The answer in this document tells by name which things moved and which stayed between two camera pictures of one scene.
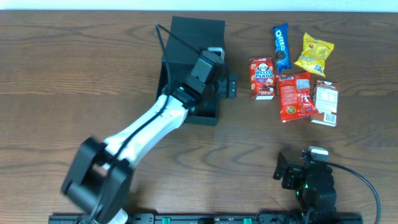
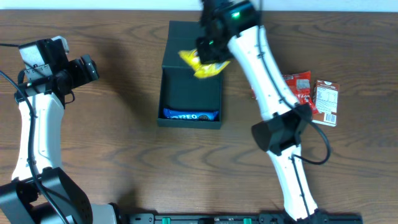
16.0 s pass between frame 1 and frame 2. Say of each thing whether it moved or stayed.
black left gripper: moved
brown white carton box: stayed
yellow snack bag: moved
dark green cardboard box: stayed
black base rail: stayed
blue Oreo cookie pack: moved
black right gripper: moved
